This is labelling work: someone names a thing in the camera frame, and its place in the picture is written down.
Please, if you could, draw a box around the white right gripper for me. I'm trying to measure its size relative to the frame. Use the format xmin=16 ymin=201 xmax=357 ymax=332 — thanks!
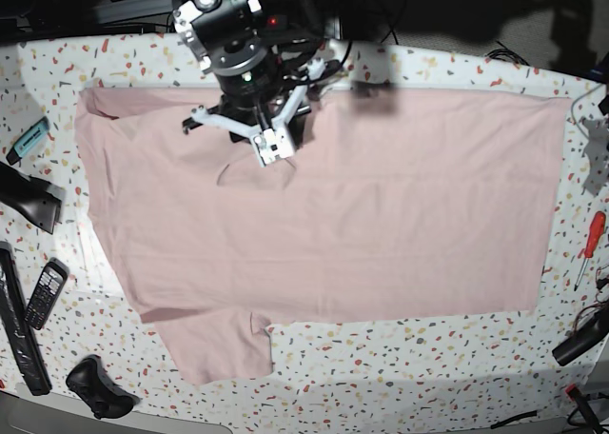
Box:
xmin=182 ymin=86 xmax=311 ymax=167

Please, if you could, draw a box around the pink T-shirt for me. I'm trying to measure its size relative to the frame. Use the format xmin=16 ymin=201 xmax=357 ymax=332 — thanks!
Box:
xmin=75 ymin=88 xmax=571 ymax=385

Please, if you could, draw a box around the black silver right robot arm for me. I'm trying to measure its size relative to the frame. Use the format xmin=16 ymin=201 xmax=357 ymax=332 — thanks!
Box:
xmin=172 ymin=0 xmax=346 ymax=167

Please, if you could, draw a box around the black handheld device with grip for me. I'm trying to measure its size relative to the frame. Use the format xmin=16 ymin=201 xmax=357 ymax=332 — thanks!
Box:
xmin=1 ymin=163 xmax=65 ymax=234

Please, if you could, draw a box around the teal highlighter marker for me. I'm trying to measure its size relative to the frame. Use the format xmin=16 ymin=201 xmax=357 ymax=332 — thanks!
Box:
xmin=6 ymin=117 xmax=49 ymax=166

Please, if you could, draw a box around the black phone handset with keypad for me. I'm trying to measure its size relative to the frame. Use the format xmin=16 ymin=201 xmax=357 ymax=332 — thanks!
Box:
xmin=25 ymin=258 xmax=69 ymax=330

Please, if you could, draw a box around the black game controller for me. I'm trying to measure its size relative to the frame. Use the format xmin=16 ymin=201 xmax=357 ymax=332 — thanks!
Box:
xmin=66 ymin=355 xmax=139 ymax=420

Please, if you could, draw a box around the long black bar remote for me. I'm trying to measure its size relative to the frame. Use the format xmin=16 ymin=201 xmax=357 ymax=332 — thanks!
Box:
xmin=1 ymin=243 xmax=52 ymax=396

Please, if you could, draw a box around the red and black tool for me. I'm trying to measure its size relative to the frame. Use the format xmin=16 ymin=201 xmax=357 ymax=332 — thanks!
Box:
xmin=565 ymin=385 xmax=608 ymax=434

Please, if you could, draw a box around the black power strip red switch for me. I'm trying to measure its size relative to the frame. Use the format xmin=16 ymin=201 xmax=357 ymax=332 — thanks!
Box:
xmin=266 ymin=14 xmax=288 ymax=30

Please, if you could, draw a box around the aluminium frame rail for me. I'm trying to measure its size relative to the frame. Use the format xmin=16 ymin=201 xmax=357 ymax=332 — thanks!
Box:
xmin=90 ymin=0 xmax=173 ymax=24

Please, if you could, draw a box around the black cable bundle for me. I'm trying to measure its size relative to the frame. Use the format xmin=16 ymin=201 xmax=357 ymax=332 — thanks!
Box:
xmin=484 ymin=39 xmax=530 ymax=67

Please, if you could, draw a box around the red handled screwdriver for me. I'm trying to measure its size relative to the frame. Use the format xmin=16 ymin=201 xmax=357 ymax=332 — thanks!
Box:
xmin=574 ymin=210 xmax=606 ymax=291

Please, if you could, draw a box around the black cylindrical device with wires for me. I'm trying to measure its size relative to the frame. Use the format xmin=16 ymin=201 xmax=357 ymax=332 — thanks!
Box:
xmin=552 ymin=310 xmax=608 ymax=366

